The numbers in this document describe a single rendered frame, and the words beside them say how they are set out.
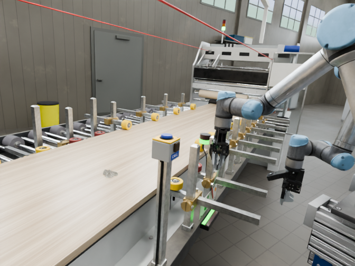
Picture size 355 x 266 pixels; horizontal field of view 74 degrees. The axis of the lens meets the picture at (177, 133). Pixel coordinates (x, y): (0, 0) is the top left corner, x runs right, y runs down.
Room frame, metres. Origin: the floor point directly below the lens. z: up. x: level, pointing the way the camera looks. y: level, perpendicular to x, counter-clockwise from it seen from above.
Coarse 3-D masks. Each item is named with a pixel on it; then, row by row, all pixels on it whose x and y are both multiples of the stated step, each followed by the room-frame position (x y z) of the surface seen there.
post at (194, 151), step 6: (198, 144) 0.98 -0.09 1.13; (192, 150) 0.96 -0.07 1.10; (198, 150) 0.96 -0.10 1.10; (192, 156) 0.96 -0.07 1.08; (198, 156) 0.97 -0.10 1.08; (192, 162) 0.96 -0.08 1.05; (198, 162) 0.97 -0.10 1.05; (192, 168) 0.96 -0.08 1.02; (192, 174) 0.95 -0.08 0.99; (192, 180) 0.95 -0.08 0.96; (186, 186) 0.96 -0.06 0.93; (192, 186) 0.95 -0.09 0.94; (186, 192) 0.96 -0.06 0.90; (192, 192) 0.95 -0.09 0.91; (192, 198) 0.95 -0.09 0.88; (186, 216) 0.96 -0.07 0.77; (192, 216) 0.97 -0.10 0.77; (186, 222) 0.96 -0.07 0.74; (192, 222) 0.98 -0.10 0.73
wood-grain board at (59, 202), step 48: (96, 144) 1.51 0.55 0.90; (144, 144) 1.59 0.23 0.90; (192, 144) 1.67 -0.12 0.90; (0, 192) 0.85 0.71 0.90; (48, 192) 0.88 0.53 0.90; (96, 192) 0.90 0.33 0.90; (144, 192) 0.93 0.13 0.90; (0, 240) 0.59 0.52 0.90; (48, 240) 0.61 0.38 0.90; (96, 240) 0.65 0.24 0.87
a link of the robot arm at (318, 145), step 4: (312, 140) 1.06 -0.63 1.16; (316, 140) 1.07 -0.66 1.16; (320, 140) 1.08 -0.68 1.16; (312, 144) 1.03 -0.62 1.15; (316, 144) 1.04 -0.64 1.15; (320, 144) 1.03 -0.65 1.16; (324, 144) 1.02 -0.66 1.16; (328, 144) 1.05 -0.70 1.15; (312, 148) 1.02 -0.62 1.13; (316, 148) 1.02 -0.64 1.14; (320, 148) 1.00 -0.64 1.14; (312, 152) 1.02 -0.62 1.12; (316, 152) 1.01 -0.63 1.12; (320, 152) 0.99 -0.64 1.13; (316, 156) 1.02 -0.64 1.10
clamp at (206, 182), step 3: (213, 174) 1.24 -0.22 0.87; (216, 174) 1.24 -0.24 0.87; (204, 177) 1.19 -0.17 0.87; (213, 177) 1.20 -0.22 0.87; (204, 180) 1.16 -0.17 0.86; (207, 180) 1.16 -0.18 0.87; (210, 180) 1.17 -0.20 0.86; (213, 180) 1.20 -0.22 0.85; (204, 183) 1.16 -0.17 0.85; (207, 183) 1.15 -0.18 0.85; (210, 183) 1.15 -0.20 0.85; (204, 186) 1.16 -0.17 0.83; (207, 186) 1.15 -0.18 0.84
